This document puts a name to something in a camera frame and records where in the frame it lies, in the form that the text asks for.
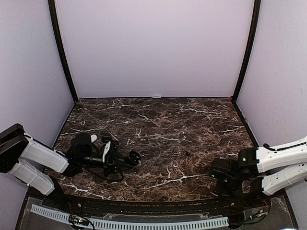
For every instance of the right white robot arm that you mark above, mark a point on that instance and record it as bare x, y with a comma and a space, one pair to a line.
261, 170

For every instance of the white earbud charging case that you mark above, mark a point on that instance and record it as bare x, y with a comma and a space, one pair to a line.
93, 138

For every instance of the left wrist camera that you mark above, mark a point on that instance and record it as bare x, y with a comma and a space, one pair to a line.
105, 151

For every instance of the white slotted cable duct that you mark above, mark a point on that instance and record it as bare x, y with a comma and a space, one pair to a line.
101, 224

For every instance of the left black frame post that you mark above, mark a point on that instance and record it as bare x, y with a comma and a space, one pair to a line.
60, 48

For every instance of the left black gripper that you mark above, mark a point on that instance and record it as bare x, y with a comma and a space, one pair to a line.
122, 163

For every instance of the black front frame rail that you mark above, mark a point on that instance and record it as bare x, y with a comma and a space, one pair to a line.
272, 213

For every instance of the black charging case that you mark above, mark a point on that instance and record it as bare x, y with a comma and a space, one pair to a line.
133, 158

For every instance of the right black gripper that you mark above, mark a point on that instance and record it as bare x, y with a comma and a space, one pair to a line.
239, 192

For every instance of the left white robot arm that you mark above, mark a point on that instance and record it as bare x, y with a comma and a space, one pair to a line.
19, 151

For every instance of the black frame post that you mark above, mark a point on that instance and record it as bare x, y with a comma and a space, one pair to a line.
248, 50
60, 48

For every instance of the right black frame post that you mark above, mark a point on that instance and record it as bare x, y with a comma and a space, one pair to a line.
248, 50

